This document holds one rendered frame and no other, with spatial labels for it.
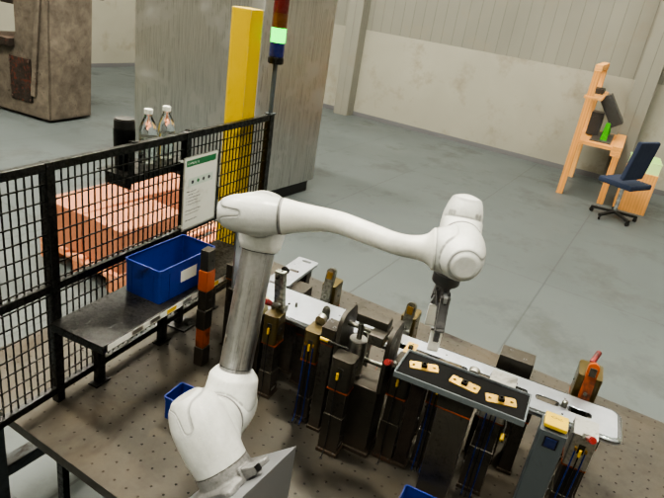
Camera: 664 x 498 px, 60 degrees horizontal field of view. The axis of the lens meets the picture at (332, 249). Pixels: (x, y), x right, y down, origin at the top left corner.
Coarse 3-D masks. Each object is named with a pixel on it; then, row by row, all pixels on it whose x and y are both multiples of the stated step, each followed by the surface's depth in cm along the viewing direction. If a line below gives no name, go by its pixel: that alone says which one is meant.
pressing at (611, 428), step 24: (288, 288) 234; (288, 312) 216; (312, 312) 219; (336, 312) 221; (408, 336) 213; (456, 360) 203; (528, 384) 196; (552, 408) 186; (576, 408) 188; (600, 408) 189; (600, 432) 178
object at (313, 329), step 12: (312, 324) 197; (312, 336) 193; (312, 348) 194; (312, 360) 196; (300, 372) 200; (312, 372) 199; (300, 384) 203; (312, 384) 203; (300, 396) 203; (300, 408) 206; (300, 420) 205
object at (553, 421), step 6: (546, 414) 156; (552, 414) 156; (546, 420) 153; (552, 420) 154; (558, 420) 154; (564, 420) 154; (546, 426) 152; (552, 426) 152; (558, 426) 152; (564, 426) 152; (564, 432) 151
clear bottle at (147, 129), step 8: (144, 112) 208; (152, 112) 209; (144, 120) 209; (152, 120) 210; (144, 128) 209; (152, 128) 210; (144, 136) 210; (152, 136) 211; (152, 152) 213; (152, 160) 215
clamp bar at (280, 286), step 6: (276, 270) 199; (282, 270) 200; (288, 270) 201; (276, 276) 198; (282, 276) 198; (276, 282) 200; (282, 282) 199; (276, 288) 202; (282, 288) 200; (276, 294) 203; (282, 294) 202; (276, 300) 205; (282, 300) 203; (282, 306) 205
